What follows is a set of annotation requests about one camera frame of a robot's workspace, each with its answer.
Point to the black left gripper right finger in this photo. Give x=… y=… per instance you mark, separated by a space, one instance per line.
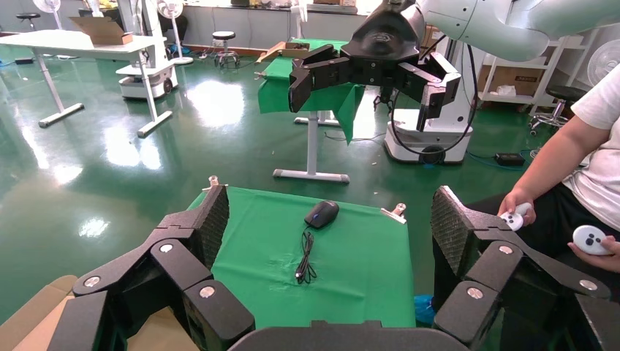
x=489 y=271

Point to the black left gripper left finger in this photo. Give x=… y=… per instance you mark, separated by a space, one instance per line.
x=174 y=261

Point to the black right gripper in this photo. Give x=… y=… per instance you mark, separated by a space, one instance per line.
x=382 y=43

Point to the white handheld controller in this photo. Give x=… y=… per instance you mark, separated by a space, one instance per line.
x=514 y=220
x=588 y=240

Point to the person's right bare forearm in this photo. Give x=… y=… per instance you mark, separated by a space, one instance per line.
x=557 y=155

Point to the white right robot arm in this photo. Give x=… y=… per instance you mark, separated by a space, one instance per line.
x=499 y=24

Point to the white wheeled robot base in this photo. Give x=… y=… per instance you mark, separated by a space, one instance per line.
x=145 y=82
x=416 y=140

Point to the small flat cardboard box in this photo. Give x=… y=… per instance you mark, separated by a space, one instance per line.
x=290 y=50

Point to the open brown cardboard box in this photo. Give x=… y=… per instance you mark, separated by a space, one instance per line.
x=29 y=315

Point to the large open cardboard box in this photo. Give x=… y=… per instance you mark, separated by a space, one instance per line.
x=104 y=30

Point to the small black floor box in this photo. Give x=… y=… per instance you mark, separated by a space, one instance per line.
x=24 y=60

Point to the person's right hand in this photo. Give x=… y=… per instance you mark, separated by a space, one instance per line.
x=520 y=198

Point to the person's left hand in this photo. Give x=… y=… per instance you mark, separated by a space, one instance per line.
x=611 y=261

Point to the small black claw gripper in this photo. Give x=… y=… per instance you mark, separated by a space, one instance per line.
x=382 y=99

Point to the black trousers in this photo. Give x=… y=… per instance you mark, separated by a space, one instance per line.
x=557 y=218

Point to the silver metal binder clip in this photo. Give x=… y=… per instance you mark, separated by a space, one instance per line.
x=395 y=213
x=213 y=183

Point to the black power adapter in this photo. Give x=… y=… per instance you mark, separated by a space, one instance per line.
x=510 y=159

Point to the white shelf rack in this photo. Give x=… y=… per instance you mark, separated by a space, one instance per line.
x=490 y=77

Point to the long grey workbench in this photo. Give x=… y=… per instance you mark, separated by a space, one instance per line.
x=261 y=24

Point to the white crumpled bag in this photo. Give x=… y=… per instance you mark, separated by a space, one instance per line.
x=507 y=90

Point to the white t-shirt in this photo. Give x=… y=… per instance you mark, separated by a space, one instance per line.
x=600 y=179

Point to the brown printed carton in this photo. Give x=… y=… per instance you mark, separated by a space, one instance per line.
x=523 y=77

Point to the black round stool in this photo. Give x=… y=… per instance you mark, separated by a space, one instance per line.
x=562 y=92
x=27 y=16
x=224 y=36

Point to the white standing fan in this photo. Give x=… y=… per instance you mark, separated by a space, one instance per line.
x=47 y=5
x=605 y=60
x=172 y=9

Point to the white T-leg table frame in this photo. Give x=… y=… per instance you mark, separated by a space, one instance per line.
x=312 y=145

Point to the metal table frame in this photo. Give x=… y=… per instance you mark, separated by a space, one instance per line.
x=63 y=43

